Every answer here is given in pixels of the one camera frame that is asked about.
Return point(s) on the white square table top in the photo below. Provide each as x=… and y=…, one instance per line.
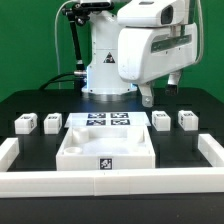
x=106, y=148

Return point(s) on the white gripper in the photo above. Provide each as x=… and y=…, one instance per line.
x=146, y=54

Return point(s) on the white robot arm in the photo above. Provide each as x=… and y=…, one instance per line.
x=95, y=31

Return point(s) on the white U-shaped fence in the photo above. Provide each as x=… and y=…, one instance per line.
x=100, y=183

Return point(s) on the white marker sheet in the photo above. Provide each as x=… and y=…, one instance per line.
x=107, y=119

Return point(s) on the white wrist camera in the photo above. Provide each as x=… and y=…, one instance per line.
x=151, y=13

